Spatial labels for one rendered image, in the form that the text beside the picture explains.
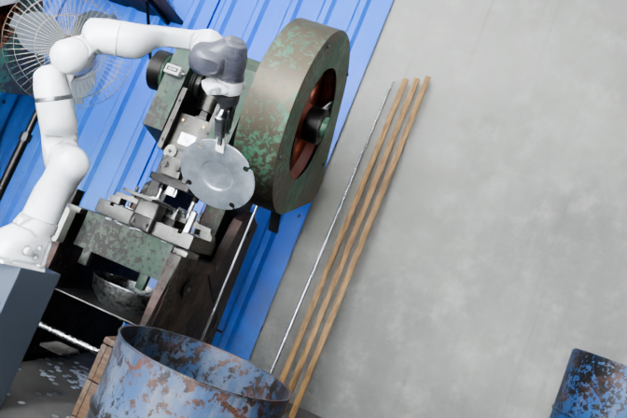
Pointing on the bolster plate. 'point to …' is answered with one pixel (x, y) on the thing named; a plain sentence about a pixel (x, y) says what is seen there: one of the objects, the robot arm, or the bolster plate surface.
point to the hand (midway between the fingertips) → (221, 142)
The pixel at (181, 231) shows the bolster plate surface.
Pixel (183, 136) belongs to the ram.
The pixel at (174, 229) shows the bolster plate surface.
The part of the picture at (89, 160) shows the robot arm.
